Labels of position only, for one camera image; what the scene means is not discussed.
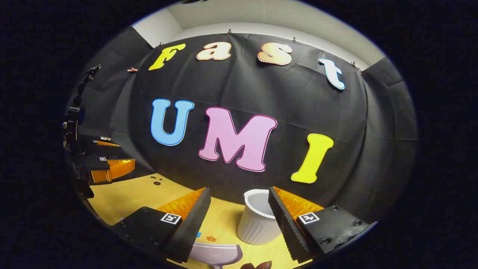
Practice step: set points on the lilac plastic dustpan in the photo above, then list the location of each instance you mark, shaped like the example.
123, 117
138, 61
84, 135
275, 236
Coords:
216, 253

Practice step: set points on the orange paper trash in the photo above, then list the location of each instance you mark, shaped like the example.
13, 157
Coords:
211, 238

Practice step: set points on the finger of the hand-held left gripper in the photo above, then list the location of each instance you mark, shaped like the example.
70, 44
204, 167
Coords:
106, 143
112, 168

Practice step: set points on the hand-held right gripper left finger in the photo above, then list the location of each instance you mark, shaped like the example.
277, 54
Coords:
186, 231

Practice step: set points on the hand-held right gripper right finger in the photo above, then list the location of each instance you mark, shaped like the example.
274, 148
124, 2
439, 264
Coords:
283, 224

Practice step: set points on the white ribbed garbage bin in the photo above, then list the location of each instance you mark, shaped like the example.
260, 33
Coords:
255, 224

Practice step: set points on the dark brown rounded object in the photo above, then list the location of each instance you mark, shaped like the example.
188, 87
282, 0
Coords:
257, 266

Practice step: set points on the yellow wooden desktop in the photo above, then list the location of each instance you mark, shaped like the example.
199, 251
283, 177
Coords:
123, 198

